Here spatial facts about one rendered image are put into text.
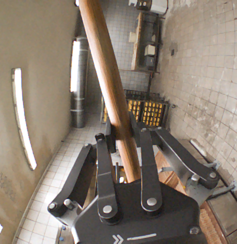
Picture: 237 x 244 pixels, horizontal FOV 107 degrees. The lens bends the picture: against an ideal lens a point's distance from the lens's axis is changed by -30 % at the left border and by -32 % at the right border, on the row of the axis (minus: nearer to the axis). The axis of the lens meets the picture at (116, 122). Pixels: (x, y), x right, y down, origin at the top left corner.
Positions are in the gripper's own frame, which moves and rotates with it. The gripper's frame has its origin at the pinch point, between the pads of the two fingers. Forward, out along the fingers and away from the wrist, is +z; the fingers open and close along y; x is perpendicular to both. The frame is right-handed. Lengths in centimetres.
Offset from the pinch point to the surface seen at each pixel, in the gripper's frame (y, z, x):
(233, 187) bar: 114, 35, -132
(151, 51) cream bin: 145, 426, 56
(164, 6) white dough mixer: 224, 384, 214
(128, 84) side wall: 44, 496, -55
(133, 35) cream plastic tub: 99, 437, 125
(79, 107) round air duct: -104, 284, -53
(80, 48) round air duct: -60, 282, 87
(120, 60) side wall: 36, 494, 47
